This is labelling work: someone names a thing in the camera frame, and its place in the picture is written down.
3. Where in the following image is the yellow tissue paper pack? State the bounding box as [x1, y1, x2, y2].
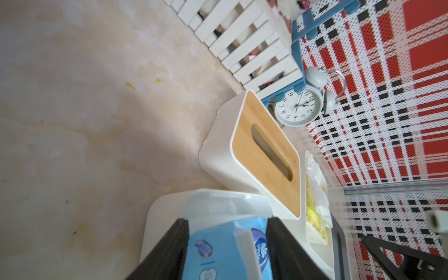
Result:
[305, 151, 333, 245]

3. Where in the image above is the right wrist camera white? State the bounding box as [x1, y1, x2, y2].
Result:
[425, 210, 448, 234]

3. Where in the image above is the grey tissue box lid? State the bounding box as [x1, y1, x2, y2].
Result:
[331, 215, 352, 280]

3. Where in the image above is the white alarm clock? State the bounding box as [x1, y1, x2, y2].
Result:
[271, 66, 347, 127]

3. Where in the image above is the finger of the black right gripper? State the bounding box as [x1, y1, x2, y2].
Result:
[361, 236, 448, 280]

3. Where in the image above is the white tissue box base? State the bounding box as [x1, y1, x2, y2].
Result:
[139, 188, 335, 280]

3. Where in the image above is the blue tissue paper pack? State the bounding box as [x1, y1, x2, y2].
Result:
[182, 217, 273, 280]

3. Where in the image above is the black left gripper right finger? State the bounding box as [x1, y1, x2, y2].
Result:
[266, 217, 328, 280]

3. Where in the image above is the blue white toy crib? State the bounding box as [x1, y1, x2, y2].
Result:
[165, 1, 361, 105]

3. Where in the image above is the bamboo tissue box lid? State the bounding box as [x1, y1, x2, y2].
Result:
[198, 90, 305, 219]

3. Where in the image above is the white tissue box upright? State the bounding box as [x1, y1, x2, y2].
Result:
[305, 173, 334, 280]

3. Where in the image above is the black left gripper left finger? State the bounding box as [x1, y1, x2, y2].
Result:
[127, 218, 190, 280]

